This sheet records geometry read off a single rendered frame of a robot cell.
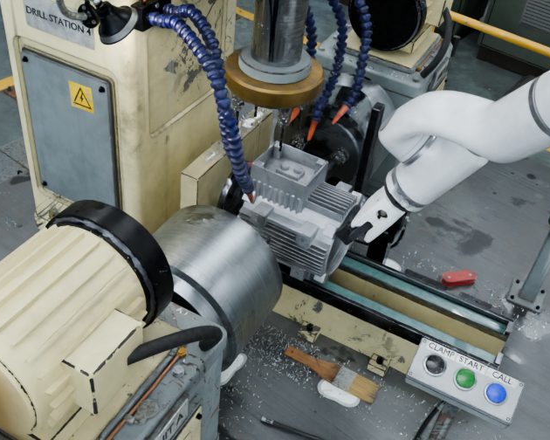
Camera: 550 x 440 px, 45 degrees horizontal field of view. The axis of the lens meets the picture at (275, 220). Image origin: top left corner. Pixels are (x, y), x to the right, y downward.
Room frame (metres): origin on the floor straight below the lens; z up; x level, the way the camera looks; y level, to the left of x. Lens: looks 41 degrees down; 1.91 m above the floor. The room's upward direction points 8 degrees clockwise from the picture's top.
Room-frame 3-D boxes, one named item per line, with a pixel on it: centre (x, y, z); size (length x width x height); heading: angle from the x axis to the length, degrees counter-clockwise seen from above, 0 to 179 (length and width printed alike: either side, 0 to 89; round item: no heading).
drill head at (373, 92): (1.38, -0.13, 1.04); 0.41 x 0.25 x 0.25; 157
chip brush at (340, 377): (0.84, -0.15, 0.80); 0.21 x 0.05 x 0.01; 66
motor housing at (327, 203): (1.05, -0.05, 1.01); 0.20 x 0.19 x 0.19; 66
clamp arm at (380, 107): (1.14, -0.17, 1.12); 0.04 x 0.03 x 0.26; 67
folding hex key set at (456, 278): (1.16, -0.45, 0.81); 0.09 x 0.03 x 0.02; 109
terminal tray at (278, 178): (1.07, -0.02, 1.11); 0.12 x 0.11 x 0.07; 66
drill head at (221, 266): (0.75, 0.14, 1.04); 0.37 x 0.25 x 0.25; 157
